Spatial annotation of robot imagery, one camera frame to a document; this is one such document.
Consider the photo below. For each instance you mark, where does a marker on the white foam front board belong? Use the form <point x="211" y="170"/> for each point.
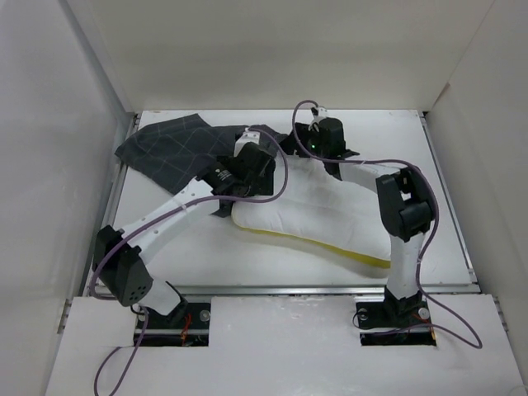
<point x="286" y="346"/>

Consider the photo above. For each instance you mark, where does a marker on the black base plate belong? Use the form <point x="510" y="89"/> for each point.
<point x="379" y="328"/>
<point x="192" y="329"/>

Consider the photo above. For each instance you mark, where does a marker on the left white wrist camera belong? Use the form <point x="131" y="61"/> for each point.
<point x="248" y="136"/>

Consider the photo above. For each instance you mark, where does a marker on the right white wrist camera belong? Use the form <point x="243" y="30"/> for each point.
<point x="319" y="113"/>

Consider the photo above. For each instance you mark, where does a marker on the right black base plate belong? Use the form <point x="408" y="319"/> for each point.
<point x="379" y="328"/>

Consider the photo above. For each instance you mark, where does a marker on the dark grey checked pillowcase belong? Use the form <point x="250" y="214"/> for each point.
<point x="178" y="153"/>

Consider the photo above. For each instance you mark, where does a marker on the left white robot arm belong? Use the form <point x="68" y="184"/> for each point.
<point x="122" y="255"/>

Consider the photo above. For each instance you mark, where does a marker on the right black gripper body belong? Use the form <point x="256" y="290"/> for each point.
<point x="308" y="135"/>

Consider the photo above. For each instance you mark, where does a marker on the white pillow yellow edge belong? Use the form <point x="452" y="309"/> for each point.
<point x="315" y="207"/>

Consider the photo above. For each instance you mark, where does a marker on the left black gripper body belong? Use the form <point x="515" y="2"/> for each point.
<point x="261" y="186"/>

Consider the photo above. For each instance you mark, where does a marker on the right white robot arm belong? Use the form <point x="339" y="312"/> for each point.
<point x="407" y="208"/>

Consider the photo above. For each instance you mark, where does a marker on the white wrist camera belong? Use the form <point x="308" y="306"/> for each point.
<point x="248" y="136"/>
<point x="319" y="113"/>

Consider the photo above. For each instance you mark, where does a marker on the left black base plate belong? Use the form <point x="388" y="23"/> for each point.
<point x="192" y="329"/>

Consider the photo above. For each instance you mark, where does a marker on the aluminium front rail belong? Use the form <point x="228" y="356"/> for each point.
<point x="284" y="290"/>

